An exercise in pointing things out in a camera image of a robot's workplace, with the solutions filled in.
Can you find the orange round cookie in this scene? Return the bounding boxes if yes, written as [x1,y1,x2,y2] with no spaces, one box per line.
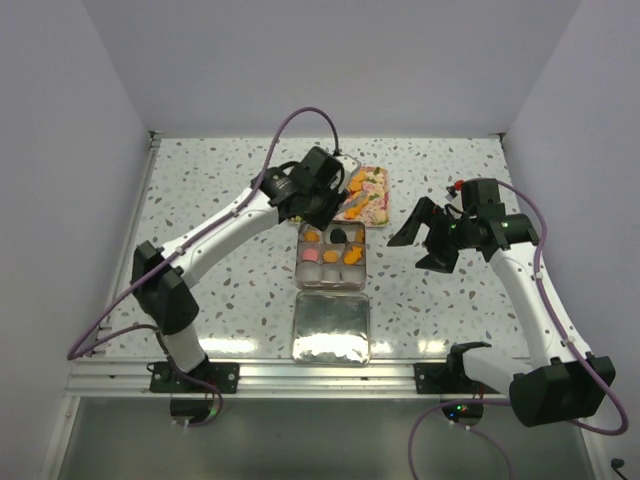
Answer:
[349,171,365,190]

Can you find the aluminium rail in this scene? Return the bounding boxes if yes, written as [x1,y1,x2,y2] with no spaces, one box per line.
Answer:
[64,355,551,400]

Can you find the pink round cookie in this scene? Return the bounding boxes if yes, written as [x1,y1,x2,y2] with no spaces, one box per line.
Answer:
[301,248,321,263]

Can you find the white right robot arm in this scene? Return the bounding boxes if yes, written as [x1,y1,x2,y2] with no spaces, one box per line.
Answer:
[388,178,616,427]

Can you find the orange swirl cookie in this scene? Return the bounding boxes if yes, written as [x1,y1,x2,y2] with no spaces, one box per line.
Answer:
[303,230,321,243]

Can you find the orange fish cookie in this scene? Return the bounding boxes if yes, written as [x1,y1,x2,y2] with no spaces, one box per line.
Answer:
[343,205,363,221]
[343,246,363,265]

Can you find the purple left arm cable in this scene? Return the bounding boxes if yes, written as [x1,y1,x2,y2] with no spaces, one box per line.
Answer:
[66,106,341,426]

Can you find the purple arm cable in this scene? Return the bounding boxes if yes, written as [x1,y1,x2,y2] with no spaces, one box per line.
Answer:
[66,106,341,426]
[408,179,630,480]

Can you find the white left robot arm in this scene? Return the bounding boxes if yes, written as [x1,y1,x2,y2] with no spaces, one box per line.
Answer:
[131,146,361,393]

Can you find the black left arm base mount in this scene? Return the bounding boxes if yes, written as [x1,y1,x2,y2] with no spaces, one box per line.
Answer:
[146,361,240,394]

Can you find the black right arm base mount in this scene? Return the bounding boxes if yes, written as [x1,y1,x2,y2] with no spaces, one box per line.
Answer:
[413,346,497,395]

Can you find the metal tongs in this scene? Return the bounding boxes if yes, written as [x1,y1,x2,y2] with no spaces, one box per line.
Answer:
[337,192,367,215]

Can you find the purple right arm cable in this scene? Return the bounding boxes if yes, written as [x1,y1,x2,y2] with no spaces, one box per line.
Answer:
[408,179,630,480]

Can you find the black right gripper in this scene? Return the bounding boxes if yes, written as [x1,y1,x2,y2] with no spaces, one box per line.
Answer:
[388,196,477,274]

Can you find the floral cookie tray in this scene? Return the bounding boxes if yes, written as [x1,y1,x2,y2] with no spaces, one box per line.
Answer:
[335,166,391,228]

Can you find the white paper cup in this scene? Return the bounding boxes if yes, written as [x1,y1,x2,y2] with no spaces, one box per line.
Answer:
[323,264,342,283]
[296,261,324,288]
[341,265,366,284]

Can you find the silver tin lid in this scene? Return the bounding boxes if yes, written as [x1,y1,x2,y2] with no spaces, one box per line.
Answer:
[291,290,371,366]

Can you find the square cookie tin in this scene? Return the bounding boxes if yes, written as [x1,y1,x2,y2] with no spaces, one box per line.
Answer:
[294,220,367,291]

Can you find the black round cookie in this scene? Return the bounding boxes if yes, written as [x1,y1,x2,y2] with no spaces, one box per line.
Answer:
[329,228,348,244]

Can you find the orange flower cookie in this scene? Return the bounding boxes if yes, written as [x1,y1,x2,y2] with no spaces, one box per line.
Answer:
[323,250,340,263]

